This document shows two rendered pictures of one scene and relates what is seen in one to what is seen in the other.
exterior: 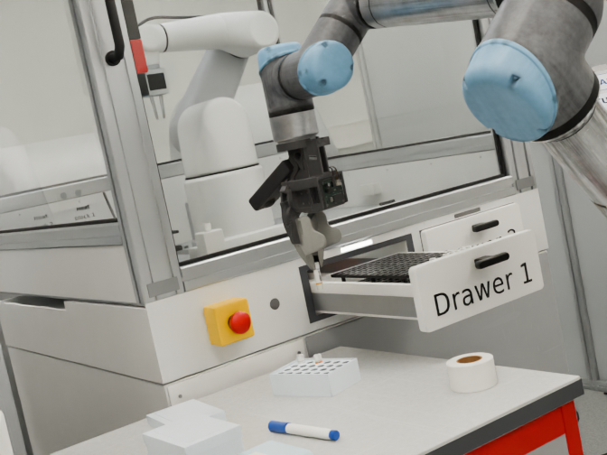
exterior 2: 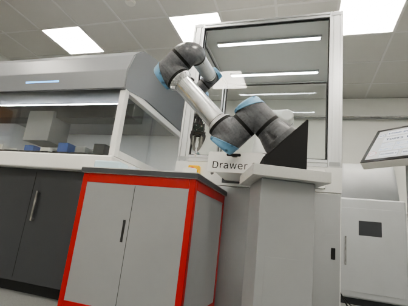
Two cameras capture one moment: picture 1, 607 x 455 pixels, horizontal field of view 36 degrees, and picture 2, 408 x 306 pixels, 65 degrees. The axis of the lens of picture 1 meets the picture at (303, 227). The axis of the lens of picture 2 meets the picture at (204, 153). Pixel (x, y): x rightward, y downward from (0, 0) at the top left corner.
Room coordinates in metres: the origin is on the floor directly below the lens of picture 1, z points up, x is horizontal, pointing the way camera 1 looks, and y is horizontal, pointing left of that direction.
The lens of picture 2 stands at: (0.43, -1.46, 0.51)
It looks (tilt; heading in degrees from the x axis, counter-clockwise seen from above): 14 degrees up; 52
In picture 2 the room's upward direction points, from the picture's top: 7 degrees clockwise
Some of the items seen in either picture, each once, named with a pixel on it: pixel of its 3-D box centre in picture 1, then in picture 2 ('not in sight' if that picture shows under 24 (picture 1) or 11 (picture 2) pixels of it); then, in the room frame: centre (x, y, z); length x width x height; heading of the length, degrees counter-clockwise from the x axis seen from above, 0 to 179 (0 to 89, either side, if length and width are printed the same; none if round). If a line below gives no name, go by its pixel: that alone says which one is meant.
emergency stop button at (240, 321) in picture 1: (238, 322); not in sight; (1.61, 0.15, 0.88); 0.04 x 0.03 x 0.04; 124
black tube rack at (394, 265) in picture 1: (404, 279); not in sight; (1.73, -0.17, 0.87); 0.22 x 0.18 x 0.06; 34
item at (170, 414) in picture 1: (185, 417); not in sight; (1.46, 0.25, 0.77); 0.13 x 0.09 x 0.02; 29
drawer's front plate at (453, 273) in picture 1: (479, 278); (234, 163); (1.56, -0.28, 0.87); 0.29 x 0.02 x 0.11; 124
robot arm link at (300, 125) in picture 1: (295, 127); not in sight; (1.50, -0.02, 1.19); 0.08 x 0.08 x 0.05
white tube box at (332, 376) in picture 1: (314, 376); not in sight; (1.50, 0.03, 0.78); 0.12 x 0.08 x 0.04; 51
